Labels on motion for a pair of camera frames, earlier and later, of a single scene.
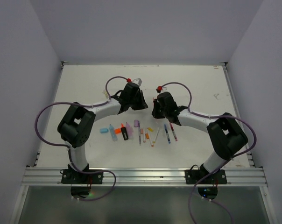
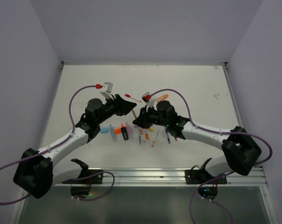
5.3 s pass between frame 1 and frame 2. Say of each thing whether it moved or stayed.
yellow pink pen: moved
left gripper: moved
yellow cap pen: stayed
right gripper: moved
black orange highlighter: stayed
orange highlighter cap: stayed
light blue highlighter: stayed
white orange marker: stayed
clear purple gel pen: stayed
